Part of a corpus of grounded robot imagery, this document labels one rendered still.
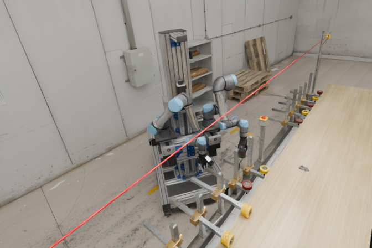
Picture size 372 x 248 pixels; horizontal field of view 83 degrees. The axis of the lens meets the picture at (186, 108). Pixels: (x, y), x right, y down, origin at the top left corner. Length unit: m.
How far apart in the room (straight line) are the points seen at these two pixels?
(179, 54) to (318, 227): 1.74
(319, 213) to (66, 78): 3.30
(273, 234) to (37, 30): 3.32
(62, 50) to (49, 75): 0.39
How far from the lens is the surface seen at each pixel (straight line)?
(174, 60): 2.15
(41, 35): 3.44
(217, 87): 1.93
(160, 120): 1.97
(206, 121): 2.29
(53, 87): 3.53
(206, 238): 1.84
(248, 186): 1.87
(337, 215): 1.88
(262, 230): 1.66
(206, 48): 4.74
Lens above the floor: 2.26
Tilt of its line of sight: 26 degrees down
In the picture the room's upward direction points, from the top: 6 degrees counter-clockwise
